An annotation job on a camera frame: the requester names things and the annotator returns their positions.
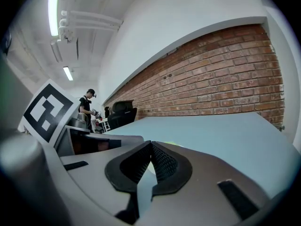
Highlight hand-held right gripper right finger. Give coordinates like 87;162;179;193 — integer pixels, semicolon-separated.
138;140;271;226

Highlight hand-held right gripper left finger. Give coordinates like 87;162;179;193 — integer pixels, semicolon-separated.
60;140;153;218

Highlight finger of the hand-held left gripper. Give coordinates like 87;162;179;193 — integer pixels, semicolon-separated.
90;133;144;148

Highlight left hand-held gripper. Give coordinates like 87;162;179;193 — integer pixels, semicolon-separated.
18;78;123;155

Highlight light blue table top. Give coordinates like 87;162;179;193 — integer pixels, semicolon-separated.
102;112;301;200

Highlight black office chair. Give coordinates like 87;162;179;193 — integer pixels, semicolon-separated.
107;100;138;130

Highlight small white table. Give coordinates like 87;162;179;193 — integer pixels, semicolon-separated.
95;118;111;134

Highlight short ceiling light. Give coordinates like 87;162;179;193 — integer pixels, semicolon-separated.
63;66;74;81

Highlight unlit ceiling light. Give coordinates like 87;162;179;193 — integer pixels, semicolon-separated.
50;40;63;63

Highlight long ceiling light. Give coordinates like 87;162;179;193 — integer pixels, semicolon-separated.
48;0;61;37

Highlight white ceiling pipes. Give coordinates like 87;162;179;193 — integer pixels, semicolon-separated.
58;9;123;42

